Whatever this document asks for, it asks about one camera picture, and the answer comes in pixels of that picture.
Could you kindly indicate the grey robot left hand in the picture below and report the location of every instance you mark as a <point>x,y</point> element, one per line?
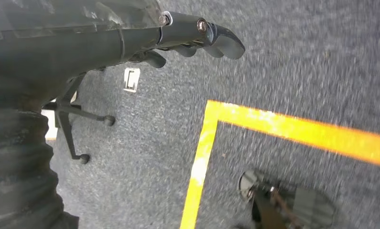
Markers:
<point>66,47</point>

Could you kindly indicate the metal floor socket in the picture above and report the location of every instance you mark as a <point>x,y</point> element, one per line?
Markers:
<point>131,79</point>

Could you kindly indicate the stool base with casters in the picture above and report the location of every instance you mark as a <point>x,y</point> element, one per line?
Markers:
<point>63,126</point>

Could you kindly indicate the yellow floor tape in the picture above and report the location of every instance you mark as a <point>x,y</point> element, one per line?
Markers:
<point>287,126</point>

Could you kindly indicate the dark robot foot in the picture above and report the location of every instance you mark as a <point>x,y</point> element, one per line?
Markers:
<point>303,205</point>

